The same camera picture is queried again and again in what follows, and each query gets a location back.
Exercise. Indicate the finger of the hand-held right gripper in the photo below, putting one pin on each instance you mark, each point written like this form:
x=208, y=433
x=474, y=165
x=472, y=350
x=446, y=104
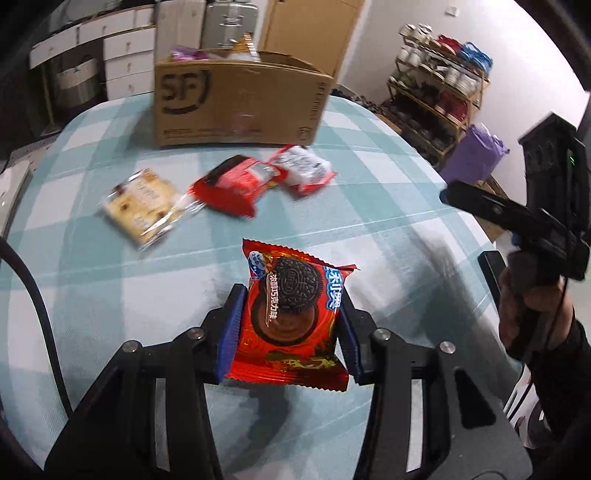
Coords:
x=503, y=212

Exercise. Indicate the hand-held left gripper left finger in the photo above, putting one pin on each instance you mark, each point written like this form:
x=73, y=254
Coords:
x=231, y=323

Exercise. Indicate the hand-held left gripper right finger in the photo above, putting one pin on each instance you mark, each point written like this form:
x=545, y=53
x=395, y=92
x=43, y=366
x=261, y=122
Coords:
x=349, y=341

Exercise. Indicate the red chocolate cookie packet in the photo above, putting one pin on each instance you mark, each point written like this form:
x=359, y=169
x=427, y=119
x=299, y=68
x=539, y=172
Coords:
x=286, y=323

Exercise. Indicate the brown cardboard box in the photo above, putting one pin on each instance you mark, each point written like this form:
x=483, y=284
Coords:
x=240, y=106

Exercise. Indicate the person's right forearm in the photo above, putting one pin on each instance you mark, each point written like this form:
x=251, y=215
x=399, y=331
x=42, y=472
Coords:
x=568, y=378

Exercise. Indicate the person's right hand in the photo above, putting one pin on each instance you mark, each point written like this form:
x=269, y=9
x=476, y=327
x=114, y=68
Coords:
x=531, y=318

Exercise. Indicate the black rectangular object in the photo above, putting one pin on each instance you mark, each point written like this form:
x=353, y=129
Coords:
x=491, y=274

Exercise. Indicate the purple bag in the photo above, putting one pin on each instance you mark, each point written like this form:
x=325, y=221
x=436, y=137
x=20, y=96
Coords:
x=475, y=154

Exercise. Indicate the red black snack packet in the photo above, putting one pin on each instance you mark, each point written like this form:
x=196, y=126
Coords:
x=231, y=184

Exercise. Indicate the beige cookie packet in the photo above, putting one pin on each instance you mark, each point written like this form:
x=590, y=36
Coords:
x=138, y=207

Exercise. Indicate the rows of stored shoes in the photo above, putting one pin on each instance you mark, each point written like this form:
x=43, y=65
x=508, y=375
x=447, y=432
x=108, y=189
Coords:
x=438, y=78

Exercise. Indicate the pile of loose shoes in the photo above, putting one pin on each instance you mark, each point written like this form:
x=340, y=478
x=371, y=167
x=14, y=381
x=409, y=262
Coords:
x=374, y=108

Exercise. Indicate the red white snack packet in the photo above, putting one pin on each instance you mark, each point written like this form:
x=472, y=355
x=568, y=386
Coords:
x=300, y=168

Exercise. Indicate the wooden door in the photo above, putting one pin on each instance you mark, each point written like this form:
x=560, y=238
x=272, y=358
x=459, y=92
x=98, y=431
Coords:
x=323, y=37

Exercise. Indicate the white flat board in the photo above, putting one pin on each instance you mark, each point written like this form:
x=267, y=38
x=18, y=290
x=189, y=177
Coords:
x=14, y=194

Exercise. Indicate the purple snack packet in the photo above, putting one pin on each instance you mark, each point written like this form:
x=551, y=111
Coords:
x=187, y=53

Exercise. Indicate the white drawer cabinet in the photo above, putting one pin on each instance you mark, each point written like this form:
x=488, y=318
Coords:
x=129, y=64

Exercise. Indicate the woven laundry basket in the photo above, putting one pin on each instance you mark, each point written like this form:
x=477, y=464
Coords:
x=76, y=87

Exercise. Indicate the silver ribbed suitcase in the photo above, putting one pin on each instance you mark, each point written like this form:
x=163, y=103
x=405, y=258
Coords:
x=228, y=21

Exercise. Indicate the light grey suitcase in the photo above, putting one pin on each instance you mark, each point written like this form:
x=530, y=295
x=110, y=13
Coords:
x=180, y=23

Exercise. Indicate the dark cabinet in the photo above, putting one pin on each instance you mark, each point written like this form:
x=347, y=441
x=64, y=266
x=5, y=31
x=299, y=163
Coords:
x=21, y=101

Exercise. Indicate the white desk with gold legs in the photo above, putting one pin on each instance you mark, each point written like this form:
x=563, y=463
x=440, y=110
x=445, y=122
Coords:
x=69, y=39

